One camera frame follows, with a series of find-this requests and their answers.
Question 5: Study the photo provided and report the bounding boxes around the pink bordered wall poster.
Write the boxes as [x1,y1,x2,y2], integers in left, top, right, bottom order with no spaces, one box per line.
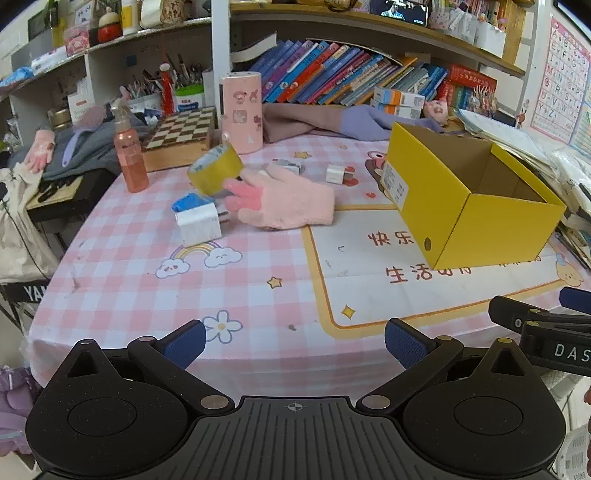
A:
[529,11,591,144]

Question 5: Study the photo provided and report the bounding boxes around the pink cylinder canister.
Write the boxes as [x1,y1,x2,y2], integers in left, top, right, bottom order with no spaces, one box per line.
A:
[218,72,264,154]

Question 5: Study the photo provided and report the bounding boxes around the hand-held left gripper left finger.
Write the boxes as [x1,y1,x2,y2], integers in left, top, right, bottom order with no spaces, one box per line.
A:
[44,319,236,416]

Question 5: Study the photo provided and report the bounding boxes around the pink checkered tablecloth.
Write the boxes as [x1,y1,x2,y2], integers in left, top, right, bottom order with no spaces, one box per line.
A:
[28,131,591,402]

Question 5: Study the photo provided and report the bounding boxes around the white charger plug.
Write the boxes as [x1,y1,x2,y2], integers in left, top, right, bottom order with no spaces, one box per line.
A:
[325,164,357,185]

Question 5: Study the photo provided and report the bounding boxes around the orange white medicine box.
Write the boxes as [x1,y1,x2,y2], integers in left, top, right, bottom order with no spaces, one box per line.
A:
[379,104,423,120]
[373,87,426,108]

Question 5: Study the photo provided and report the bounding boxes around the yellow cardboard box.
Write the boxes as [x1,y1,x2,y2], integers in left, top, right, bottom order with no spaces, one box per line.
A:
[382,122,567,271]

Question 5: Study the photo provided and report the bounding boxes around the row of white storage boxes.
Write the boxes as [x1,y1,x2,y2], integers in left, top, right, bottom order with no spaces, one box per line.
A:
[429,7,506,58]

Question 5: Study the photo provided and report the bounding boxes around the wooden chessboard box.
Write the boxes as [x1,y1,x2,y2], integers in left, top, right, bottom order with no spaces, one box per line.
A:
[141,106,219,172]

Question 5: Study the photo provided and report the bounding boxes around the pink pig plush toy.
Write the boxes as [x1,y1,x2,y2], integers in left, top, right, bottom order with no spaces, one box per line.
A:
[422,99,451,125]

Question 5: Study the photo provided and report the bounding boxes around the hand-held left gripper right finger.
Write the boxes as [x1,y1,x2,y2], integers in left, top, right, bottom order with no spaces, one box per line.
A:
[355,318,550,416]

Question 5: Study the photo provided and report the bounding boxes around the grey cloth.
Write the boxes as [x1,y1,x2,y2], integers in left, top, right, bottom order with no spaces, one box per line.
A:
[9,108,155,182]

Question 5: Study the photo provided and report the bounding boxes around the red round doll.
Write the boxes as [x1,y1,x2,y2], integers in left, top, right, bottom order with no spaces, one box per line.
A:
[97,7,123,44]

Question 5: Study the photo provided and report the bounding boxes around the smartphone with lit screen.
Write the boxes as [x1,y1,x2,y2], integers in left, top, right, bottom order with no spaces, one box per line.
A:
[369,0,430,24]

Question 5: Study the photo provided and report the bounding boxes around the blue bordered wall poster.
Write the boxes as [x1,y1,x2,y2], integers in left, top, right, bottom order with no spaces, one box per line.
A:
[570,60,591,155]

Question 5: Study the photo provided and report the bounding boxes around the pink glove with print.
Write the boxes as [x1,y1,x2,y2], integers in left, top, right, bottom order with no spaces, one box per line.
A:
[23,129,56,174]

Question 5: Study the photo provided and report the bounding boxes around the pink spray bottle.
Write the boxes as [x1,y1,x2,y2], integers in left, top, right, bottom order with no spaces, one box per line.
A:
[111,99,150,193]

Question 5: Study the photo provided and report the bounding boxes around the white bookshelf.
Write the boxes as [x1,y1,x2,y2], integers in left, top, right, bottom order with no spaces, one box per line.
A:
[0,0,529,139]

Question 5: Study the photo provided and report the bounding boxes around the stack of papers and books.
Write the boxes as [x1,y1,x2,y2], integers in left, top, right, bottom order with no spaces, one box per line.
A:
[455,108,591,268]

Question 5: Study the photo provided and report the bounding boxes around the yellow tape roll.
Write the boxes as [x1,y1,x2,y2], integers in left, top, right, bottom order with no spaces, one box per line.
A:
[187,143,244,195]

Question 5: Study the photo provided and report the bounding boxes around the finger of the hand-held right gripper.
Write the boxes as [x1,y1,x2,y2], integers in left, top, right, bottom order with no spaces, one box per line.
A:
[560,286,591,318]
[488,295,591,332]

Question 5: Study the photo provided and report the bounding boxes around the row of colourful books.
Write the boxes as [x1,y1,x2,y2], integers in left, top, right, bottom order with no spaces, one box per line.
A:
[252,39,451,107]

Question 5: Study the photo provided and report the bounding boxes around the pink knit glove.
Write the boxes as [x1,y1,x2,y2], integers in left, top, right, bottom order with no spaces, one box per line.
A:
[223,165,335,230]

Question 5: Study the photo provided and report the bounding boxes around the white pen cup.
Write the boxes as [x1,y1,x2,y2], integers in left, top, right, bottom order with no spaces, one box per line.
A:
[121,74,162,112]

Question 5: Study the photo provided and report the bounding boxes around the beige tote bag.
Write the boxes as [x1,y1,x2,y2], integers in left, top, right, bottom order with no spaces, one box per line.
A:
[0,166,61,283]

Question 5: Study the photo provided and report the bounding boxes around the large white power adapter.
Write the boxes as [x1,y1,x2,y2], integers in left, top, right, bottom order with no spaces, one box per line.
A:
[174,203,230,247]

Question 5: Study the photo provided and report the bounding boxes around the red boxed book set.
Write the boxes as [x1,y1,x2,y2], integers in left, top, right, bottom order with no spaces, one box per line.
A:
[443,65,499,115]

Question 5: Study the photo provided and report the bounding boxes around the white green brush cup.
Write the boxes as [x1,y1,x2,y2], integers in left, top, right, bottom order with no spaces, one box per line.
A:
[173,55,206,114]

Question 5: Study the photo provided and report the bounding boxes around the mauve and purple garment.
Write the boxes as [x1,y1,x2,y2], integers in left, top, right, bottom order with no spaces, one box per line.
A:
[262,102,444,141]

